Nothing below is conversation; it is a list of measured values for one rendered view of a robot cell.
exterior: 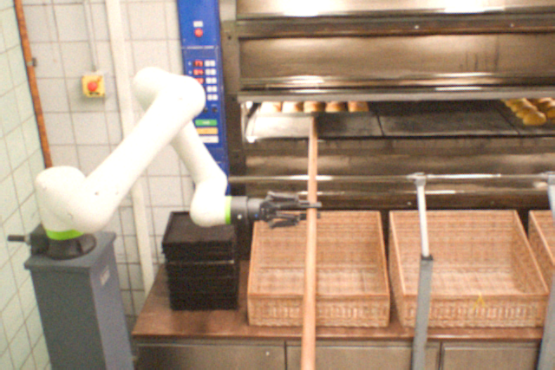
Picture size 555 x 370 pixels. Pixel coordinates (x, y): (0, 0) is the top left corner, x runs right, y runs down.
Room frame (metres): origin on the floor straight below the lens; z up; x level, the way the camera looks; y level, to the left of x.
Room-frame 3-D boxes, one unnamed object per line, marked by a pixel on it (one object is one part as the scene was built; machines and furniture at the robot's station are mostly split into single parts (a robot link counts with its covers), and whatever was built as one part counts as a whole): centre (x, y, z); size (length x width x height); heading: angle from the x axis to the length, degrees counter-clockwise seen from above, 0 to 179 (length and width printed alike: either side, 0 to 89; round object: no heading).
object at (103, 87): (2.51, 0.71, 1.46); 0.10 x 0.07 x 0.10; 86
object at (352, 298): (2.21, -0.18, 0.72); 0.56 x 0.49 x 0.28; 85
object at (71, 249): (1.60, 0.66, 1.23); 0.26 x 0.15 x 0.06; 82
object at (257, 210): (1.81, 0.03, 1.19); 0.09 x 0.07 x 0.08; 85
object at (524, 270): (2.17, -0.78, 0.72); 0.56 x 0.49 x 0.28; 86
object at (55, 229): (1.58, 0.59, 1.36); 0.16 x 0.13 x 0.19; 42
